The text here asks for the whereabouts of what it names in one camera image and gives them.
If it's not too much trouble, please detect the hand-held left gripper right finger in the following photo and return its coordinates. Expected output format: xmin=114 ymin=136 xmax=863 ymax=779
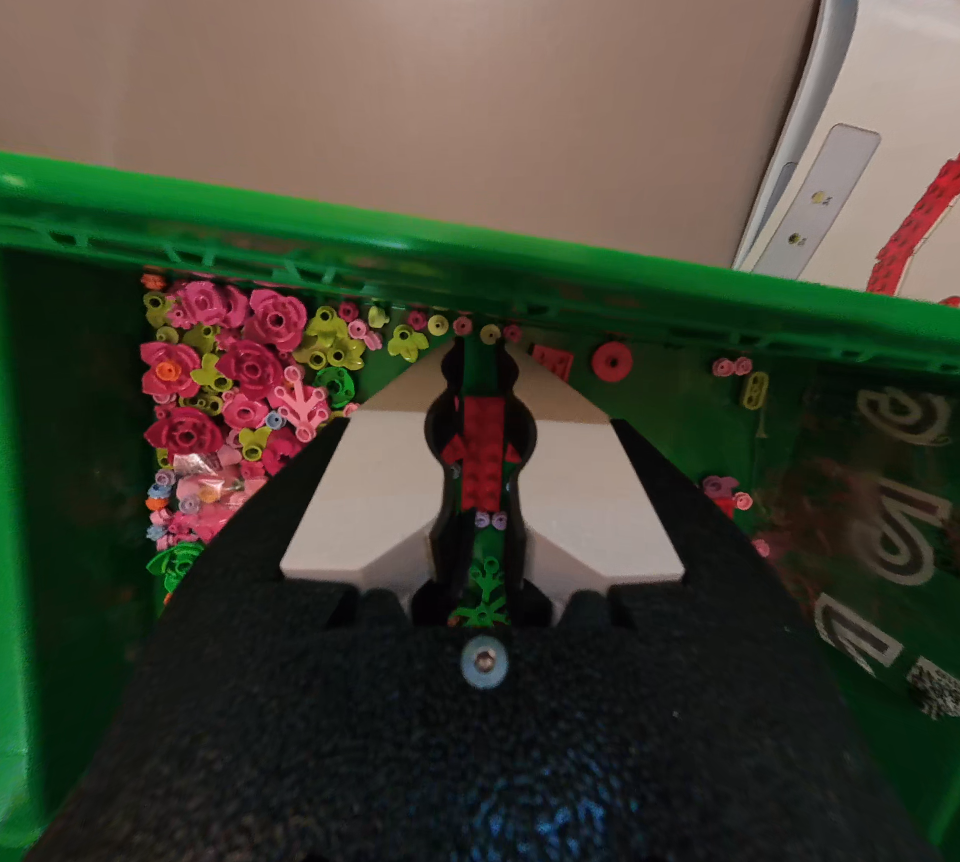
xmin=491 ymin=340 xmax=686 ymax=627

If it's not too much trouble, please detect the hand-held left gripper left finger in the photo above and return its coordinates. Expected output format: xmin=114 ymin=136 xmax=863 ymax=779
xmin=279 ymin=339 xmax=470 ymax=627

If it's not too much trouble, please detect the long red lego plate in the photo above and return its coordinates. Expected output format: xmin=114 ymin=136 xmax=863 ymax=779
xmin=459 ymin=395 xmax=511 ymax=512

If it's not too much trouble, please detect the green plastic bin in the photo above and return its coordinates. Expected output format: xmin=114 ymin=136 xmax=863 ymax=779
xmin=0 ymin=149 xmax=960 ymax=862

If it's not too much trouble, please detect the pink and red lego cluster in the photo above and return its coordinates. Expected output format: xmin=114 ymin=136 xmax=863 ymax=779
xmin=701 ymin=475 xmax=753 ymax=518

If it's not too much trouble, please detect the round red lego piece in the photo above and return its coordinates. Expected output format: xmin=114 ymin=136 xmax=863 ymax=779
xmin=591 ymin=340 xmax=633 ymax=383

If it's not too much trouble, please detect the green lego leaf piece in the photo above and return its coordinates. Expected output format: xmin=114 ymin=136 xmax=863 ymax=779
xmin=450 ymin=556 xmax=513 ymax=627

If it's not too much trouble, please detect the square red lego plate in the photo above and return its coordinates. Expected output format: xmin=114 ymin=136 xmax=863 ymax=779
xmin=531 ymin=344 xmax=575 ymax=383

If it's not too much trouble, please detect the pile of lego flower pieces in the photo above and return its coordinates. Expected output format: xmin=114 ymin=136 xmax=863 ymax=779
xmin=140 ymin=269 xmax=376 ymax=593

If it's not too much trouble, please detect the clear printed plastic bag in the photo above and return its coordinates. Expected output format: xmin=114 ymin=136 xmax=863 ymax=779
xmin=750 ymin=374 xmax=960 ymax=721

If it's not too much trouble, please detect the white device with red cable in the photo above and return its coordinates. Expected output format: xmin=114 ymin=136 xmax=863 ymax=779
xmin=731 ymin=0 xmax=960 ymax=308

